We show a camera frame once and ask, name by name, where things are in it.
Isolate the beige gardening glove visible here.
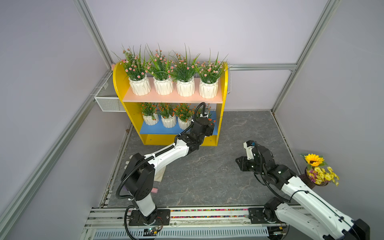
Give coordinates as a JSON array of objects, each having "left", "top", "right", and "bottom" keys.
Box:
[{"left": 123, "top": 155, "right": 167, "bottom": 183}]

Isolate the sunflower bouquet in basket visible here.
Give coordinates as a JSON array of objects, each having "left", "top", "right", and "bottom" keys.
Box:
[{"left": 301, "top": 154, "right": 340, "bottom": 188}]

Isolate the yellow rack with shelves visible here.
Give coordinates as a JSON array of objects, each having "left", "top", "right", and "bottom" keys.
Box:
[{"left": 113, "top": 63, "right": 229, "bottom": 147}]

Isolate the white mesh basket left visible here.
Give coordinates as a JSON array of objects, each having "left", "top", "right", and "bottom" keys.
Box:
[{"left": 91, "top": 71, "right": 125, "bottom": 113}]

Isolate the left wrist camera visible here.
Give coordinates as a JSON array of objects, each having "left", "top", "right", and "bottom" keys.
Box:
[{"left": 198, "top": 110, "right": 210, "bottom": 119}]

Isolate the orange flower pot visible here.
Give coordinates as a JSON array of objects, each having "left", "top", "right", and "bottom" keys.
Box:
[
  {"left": 194, "top": 104, "right": 216, "bottom": 121},
  {"left": 159, "top": 103, "right": 177, "bottom": 129},
  {"left": 139, "top": 103, "right": 159, "bottom": 126},
  {"left": 174, "top": 103, "right": 193, "bottom": 130}
]

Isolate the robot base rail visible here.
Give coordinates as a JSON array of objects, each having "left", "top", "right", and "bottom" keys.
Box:
[{"left": 80, "top": 205, "right": 319, "bottom": 240}]

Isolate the white wire basket rear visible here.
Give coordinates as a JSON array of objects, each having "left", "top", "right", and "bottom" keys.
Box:
[{"left": 227, "top": 64, "right": 232, "bottom": 95}]

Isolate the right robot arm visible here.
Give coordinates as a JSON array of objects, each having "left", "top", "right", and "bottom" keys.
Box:
[{"left": 236, "top": 141, "right": 371, "bottom": 240}]

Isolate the pink flower pot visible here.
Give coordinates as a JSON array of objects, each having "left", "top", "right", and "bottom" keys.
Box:
[
  {"left": 170, "top": 45, "right": 200, "bottom": 97},
  {"left": 114, "top": 46, "right": 151, "bottom": 96},
  {"left": 195, "top": 54, "right": 227, "bottom": 99},
  {"left": 147, "top": 46, "right": 174, "bottom": 96}
]

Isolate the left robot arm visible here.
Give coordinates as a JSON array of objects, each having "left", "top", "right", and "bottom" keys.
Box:
[{"left": 116, "top": 102, "right": 215, "bottom": 225}]

